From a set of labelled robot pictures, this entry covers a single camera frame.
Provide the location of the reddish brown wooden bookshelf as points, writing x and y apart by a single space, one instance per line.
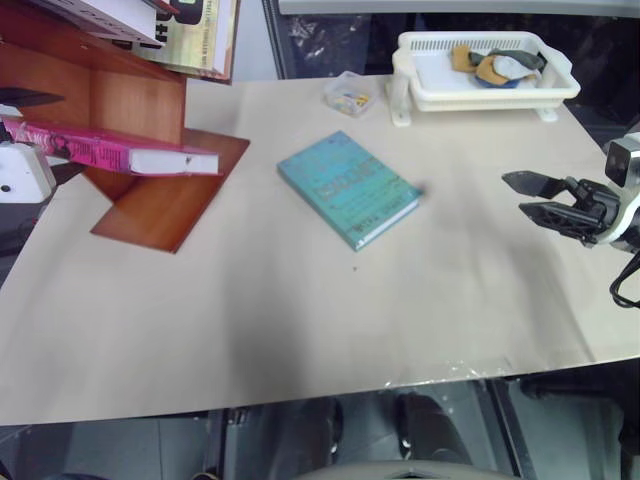
135 105

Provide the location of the white plastic basket tray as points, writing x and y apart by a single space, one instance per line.
435 82

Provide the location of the cloths in basket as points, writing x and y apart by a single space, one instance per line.
522 57

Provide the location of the blue cloth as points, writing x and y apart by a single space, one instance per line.
500 84

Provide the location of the tan cloth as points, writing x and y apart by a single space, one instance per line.
462 57

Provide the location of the pink paperback book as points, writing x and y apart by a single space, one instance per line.
95 150

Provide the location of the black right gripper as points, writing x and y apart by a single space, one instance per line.
602 202

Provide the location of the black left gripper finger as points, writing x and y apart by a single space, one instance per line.
65 171
25 98

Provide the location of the small clear plastic container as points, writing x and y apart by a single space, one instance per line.
349 95

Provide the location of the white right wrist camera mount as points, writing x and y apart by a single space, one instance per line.
625 165

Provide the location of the teal hardcover book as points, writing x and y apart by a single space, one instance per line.
350 187

